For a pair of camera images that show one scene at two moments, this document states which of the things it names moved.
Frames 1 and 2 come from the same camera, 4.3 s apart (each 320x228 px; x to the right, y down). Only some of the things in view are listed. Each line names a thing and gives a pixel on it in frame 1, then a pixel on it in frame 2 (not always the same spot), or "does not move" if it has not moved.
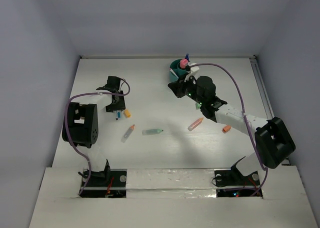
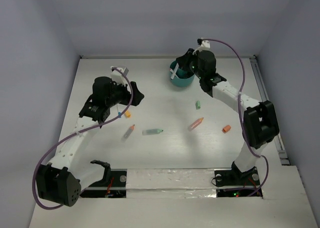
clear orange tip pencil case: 128,133 does not move
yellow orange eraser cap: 127,113 does not move
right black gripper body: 189,89 -> 193,65
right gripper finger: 177,88 -> 183,61
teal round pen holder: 181,73 does not move
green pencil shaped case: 150,131 does not move
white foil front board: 171,183 does not move
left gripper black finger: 112,85 -> 137,95
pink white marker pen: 171,70 does not move
